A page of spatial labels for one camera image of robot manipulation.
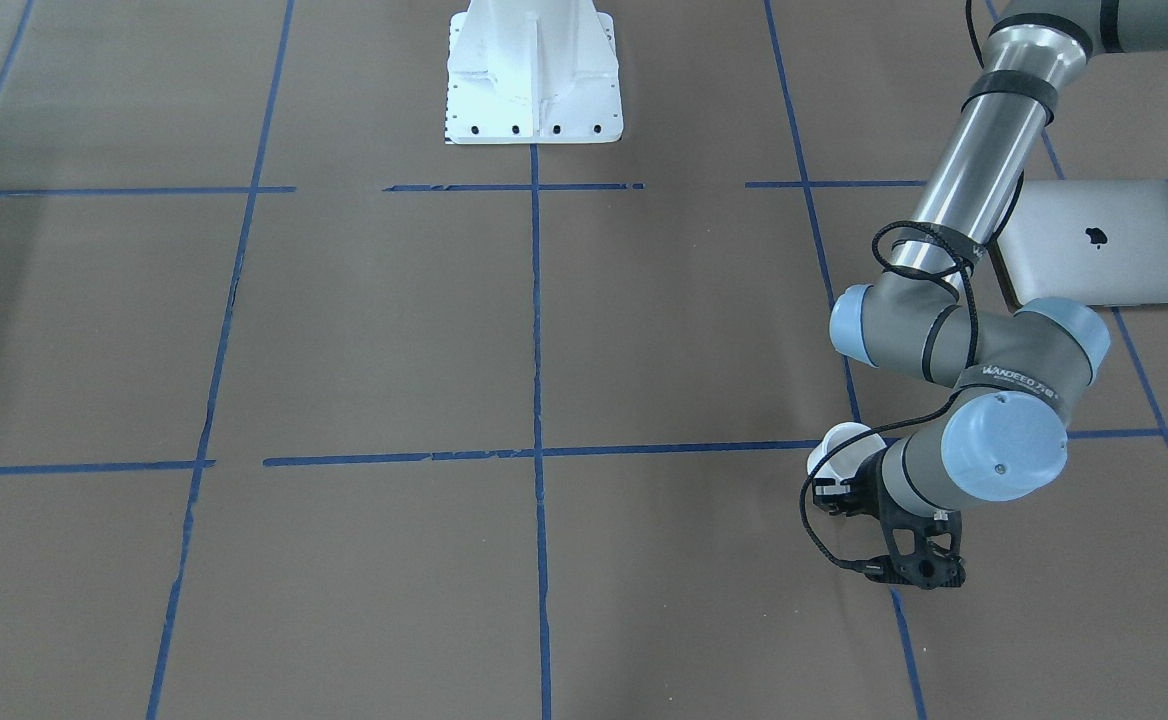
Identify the white ceramic cup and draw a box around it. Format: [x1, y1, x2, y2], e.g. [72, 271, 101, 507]
[805, 421, 887, 496]

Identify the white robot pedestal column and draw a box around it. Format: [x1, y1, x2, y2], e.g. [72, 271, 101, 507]
[444, 1, 625, 145]

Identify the grey closed laptop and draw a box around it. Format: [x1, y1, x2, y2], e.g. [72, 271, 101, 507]
[992, 179, 1168, 307]

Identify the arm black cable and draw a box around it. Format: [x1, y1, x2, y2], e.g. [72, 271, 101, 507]
[798, 0, 1027, 581]

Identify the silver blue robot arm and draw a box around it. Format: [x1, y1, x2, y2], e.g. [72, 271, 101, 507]
[808, 1, 1168, 520]

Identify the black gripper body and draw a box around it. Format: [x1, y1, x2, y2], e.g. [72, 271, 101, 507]
[813, 446, 887, 519]

